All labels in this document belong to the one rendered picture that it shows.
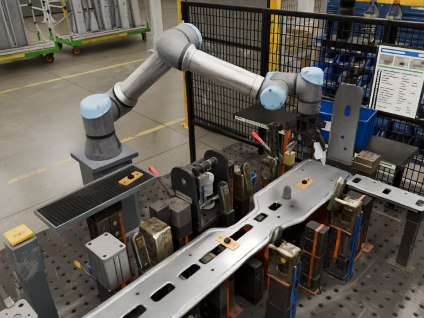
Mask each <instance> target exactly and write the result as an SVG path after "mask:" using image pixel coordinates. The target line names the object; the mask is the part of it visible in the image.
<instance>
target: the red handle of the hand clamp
mask: <svg viewBox="0 0 424 318"><path fill-rule="evenodd" d="M251 136H252V137H253V138H254V139H255V140H256V141H257V142H258V143H259V144H260V145H261V146H262V147H263V148H264V150H265V151H266V152H267V153H268V154H269V155H270V156H271V150H270V149H269V147H268V146H267V145H266V144H265V143H264V142H263V141H262V139H261V138H260V137H259V136H258V135H257V134H256V132H252V133H251Z"/></svg>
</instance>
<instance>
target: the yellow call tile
mask: <svg viewBox="0 0 424 318"><path fill-rule="evenodd" d="M32 236H33V232H32V231H31V230H30V229H29V228H28V227H26V226H25V225H24V224H22V225H20V226H18V227H16V228H14V229H12V230H10V231H8V232H6V233H4V234H3V237H4V238H5V239H6V240H7V241H8V242H9V243H10V244H11V245H12V246H14V245H16V244H19V243H20V242H22V241H24V240H26V239H28V238H30V237H32Z"/></svg>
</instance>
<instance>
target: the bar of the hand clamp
mask: <svg viewBox="0 0 424 318"><path fill-rule="evenodd" d="M267 127H268V129H269V142H270V150H271V157H273V158H275V159H276V157H278V158H279V159H278V160H277V161H276V165H277V162H281V157H280V142H279V134H278V131H281V130H282V129H283V126H282V124H278V123H277V122H272V123H270V124H268V125H267Z"/></svg>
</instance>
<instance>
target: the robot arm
mask: <svg viewBox="0 0 424 318"><path fill-rule="evenodd" d="M201 45H202V37H201V34H200V32H199V30H198V29H197V28H196V27H195V26H194V25H192V24H190V23H181V24H179V25H177V26H175V27H173V28H171V29H169V30H166V31H164V32H163V33H162V34H161V35H160V36H159V38H158V40H157V43H156V51H155V52H154V53H153V54H152V55H151V56H150V57H149V58H147V60H145V62H144V63H142V65H140V67H139V68H137V70H135V72H133V74H131V75H130V76H129V77H128V78H127V79H126V80H125V81H124V82H118V83H116V84H115V85H114V86H113V87H112V88H111V89H110V90H109V91H108V92H107V93H105V94H94V95H92V96H91V95H90V96H88V97H86V98H84V99H83V100H82V102H81V104H80V107H81V115H82V118H83V124H84V128H85V134H86V143H85V156H86V157H87V159H89V160H95V161H103V160H109V159H112V158H115V157H117V156H119V155H120V154H121V153H122V145H121V142H120V141H119V138H118V137H117V135H116V133H115V127H114V122H115V121H117V120H118V119H119V118H121V117H122V116H123V115H125V114H127V113H129V112H130V111H131V110H132V109H133V107H134V106H135V105H136V104H137V102H138V98H139V97H140V96H141V95H142V94H143V93H144V92H145V91H146V90H147V89H148V88H149V87H151V86H152V85H153V84H154V83H155V82H156V81H158V80H159V79H160V78H161V77H162V76H163V75H164V74H165V73H166V72H167V71H169V70H170V69H171V68H175V69H178V70H180V71H182V72H186V71H190V72H192V73H195V74H198V75H200V76H202V77H204V78H207V79H209V80H211V81H214V82H216V83H219V84H221V85H223V86H225V87H228V88H230V89H233V90H235V91H237V92H239V93H242V94H244V95H247V96H249V97H251V98H254V99H256V100H258V101H260V102H261V104H262V106H263V107H264V108H265V109H268V110H277V109H279V108H280V107H281V106H282V105H283V104H284V103H285V101H286V98H287V96H288V95H299V100H298V115H297V118H296V127H295V128H293V129H292V130H291V138H290V144H289V145H288V146H287V147H286V149H287V148H288V153H291V152H292V151H293V150H294V148H295V147H296V146H297V144H300V145H301V146H302V147H306V148H308V147H310V146H312V143H313V142H314V141H316V143H314V148H315V153H314V157H315V159H316V160H317V159H321V163H322V165H325V161H326V146H325V141H324V138H323V137H322V135H321V132H320V130H318V128H320V129H322V128H325V126H326V123H327V122H325V121H324V120H322V119H318V116H319V111H320V108H321V95H322V85H323V75H324V73H323V70H322V69H320V68H316V67H306V68H303V69H302V70H301V73H282V72H278V71H276V72H268V73H267V75H266V78H264V77H262V76H259V75H257V74H255V73H252V72H250V71H248V70H245V69H242V68H240V67H238V66H236V65H233V64H230V63H229V62H226V61H223V60H221V59H219V58H217V57H214V56H211V55H209V54H207V53H205V52H202V51H200V50H199V49H200V48H201ZM292 133H294V134H293V139H292Z"/></svg>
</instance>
